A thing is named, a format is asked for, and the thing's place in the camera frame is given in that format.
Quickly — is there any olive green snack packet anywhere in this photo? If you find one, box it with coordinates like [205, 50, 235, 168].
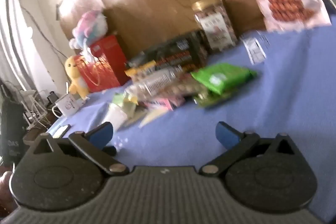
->
[193, 90, 229, 109]

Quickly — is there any pink snack packet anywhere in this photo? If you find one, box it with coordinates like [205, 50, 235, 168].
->
[146, 97, 185, 112]

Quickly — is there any white curtain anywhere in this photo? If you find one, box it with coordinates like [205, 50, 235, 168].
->
[0, 0, 45, 88]

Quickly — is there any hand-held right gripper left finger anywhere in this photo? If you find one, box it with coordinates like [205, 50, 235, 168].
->
[33, 122, 130, 175]

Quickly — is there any white and green packet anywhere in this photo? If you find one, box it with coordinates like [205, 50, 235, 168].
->
[103, 93, 138, 131]

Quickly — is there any dark snack box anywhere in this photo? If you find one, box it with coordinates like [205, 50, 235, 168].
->
[127, 30, 208, 77]

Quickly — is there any dark bag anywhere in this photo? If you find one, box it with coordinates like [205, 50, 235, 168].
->
[0, 88, 28, 163]

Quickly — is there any yellow snack packet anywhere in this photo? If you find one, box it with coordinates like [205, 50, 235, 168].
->
[124, 61, 158, 79]

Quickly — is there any yellow duck plush toy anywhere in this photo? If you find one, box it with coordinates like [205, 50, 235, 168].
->
[64, 55, 90, 99]

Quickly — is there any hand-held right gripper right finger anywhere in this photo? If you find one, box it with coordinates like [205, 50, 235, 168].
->
[199, 121, 295, 177]

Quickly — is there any white mug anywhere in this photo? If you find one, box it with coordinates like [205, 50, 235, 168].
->
[51, 94, 80, 118]

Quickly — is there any clear jar with gold lid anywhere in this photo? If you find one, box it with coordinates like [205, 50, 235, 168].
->
[191, 1, 238, 54]

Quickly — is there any black phone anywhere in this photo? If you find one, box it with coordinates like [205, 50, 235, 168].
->
[51, 124, 72, 138]

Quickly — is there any blue tablecloth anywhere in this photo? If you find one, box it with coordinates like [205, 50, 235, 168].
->
[47, 22, 336, 222]

